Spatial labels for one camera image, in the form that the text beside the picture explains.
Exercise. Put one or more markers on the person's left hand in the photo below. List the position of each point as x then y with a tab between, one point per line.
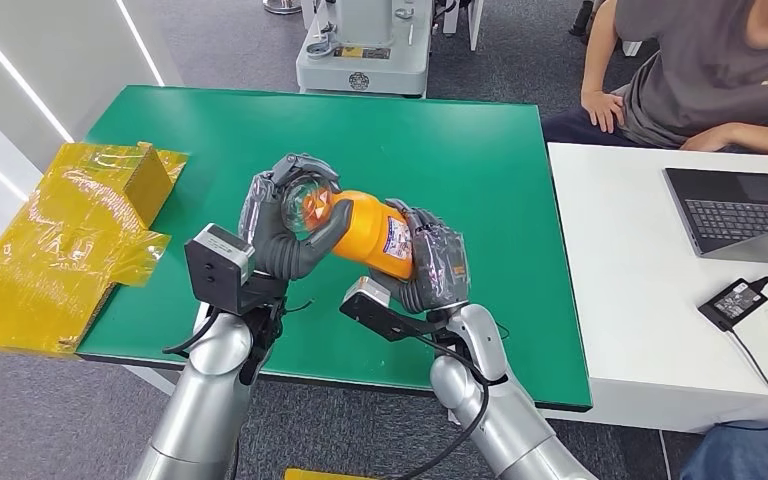
705	139

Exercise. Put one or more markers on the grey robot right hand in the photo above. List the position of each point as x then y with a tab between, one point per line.
440	265

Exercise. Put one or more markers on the person's leg in jeans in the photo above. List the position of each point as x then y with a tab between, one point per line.
748	457

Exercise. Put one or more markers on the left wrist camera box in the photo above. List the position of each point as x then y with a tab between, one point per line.
215	265

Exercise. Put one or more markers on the white machine base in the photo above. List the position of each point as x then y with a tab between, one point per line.
357	66

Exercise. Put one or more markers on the orange detergent bottle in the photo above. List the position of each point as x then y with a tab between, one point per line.
371	232

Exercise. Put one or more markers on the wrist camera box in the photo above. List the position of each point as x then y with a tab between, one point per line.
215	265
367	301

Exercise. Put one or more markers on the black shoes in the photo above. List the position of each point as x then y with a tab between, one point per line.
581	23

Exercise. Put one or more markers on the white table leg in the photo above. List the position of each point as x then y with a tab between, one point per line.
155	381

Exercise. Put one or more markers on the person's hand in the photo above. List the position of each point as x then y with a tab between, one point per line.
705	139
601	109

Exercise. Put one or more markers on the person's right hand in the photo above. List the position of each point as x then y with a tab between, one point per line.
601	109

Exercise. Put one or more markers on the grey laptop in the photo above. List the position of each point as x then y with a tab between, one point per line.
735	218

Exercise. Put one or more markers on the yellow wrapped cardboard box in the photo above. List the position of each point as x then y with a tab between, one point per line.
33	265

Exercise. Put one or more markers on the white furniture panel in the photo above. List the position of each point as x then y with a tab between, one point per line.
473	26

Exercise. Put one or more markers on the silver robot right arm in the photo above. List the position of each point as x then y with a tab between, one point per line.
510	424

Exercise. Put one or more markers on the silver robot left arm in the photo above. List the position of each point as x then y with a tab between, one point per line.
205	411

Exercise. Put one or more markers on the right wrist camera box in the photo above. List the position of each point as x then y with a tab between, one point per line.
367	301

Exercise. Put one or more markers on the person's right forearm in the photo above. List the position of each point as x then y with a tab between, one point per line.
597	53

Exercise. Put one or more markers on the yellow object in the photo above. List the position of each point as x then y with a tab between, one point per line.
318	475

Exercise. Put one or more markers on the person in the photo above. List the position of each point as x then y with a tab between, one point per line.
702	66

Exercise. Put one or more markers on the chrome stand base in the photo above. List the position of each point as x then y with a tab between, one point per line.
281	6

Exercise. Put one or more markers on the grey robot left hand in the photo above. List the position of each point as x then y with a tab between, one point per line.
278	255

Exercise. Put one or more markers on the black power adapter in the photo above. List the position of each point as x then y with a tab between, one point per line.
732	303

